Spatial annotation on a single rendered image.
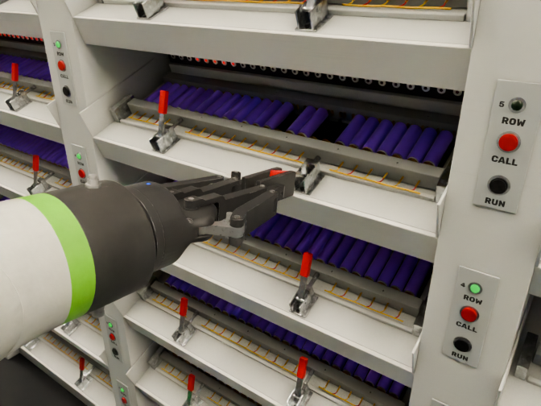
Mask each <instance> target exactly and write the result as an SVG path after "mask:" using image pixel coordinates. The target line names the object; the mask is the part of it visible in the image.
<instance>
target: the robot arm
mask: <svg viewBox="0 0 541 406"><path fill-rule="evenodd" d="M271 170H275V171H282V169H281V168H279V167H275V168H270V169H267V170H264V171H261V172H256V173H253V174H250V175H247V176H243V177H242V179H241V173H240V172H238V171H232V172H231V178H229V179H227V180H224V177H223V176H222V175H215V176H206V177H201V178H196V179H191V180H182V181H176V182H171V183H166V184H158V183H155V182H152V181H144V182H140V183H137V184H130V185H127V186H123V185H121V184H119V183H118V182H115V181H112V180H99V179H98V178H97V174H89V178H88V179H87V183H85V184H80V185H76V186H72V187H68V188H61V189H57V190H53V191H49V192H45V193H38V194H34V195H30V196H25V197H19V198H15V199H10V200H6V201H0V361H1V360H2V359H4V358H5V357H6V356H8V355H9V354H11V353H13V352H14V351H16V350H17V349H18V348H20V347H22V346H24V345H26V344H27V343H28V342H30V341H32V340H34V339H36V338H37V337H39V336H41V335H43V334H45V333H47V332H49V331H51V330H53V329H55V328H57V327H59V326H61V325H63V324H66V323H68V322H70V321H72V320H74V319H77V318H78V317H81V316H84V315H85V314H87V313H90V312H92V316H93V317H96V318H98V317H103V316H104V315H105V310H104V308H105V306H106V305H108V304H110V303H112V302H115V301H116V300H119V299H121V298H123V297H124V296H127V295H130V294H131V293H133V292H136V291H138V290H140V289H141V288H143V287H144V286H145V285H146V284H147V283H148V282H149V280H150V279H151V276H152V274H153V272H154V271H158V270H159V269H161V268H164V267H166V266H169V265H171V264H173V263H174V262H176V261H177V260H178V259H179V258H180V256H181V255H182V254H183V253H184V251H185V250H186V249H187V247H188V246H189V245H190V244H191V243H194V242H204V241H207V240H209V239H210V238H211V237H212V236H213V235H220V236H225V238H227V239H228V240H229V245H231V246H240V245H242V243H243V240H244V237H245V236H246V235H248V234H249V233H250V232H252V231H253V230H255V229H257V228H258V227H260V225H262V224H263V223H265V222H267V221H268V220H270V219H271V218H272V217H274V216H275V215H276V212H277V203H278V201H280V200H282V199H285V198H288V197H291V196H293V195H294V188H295V174H296V172H294V171H287V172H282V173H279V174H276V175H273V176H270V173H271Z"/></svg>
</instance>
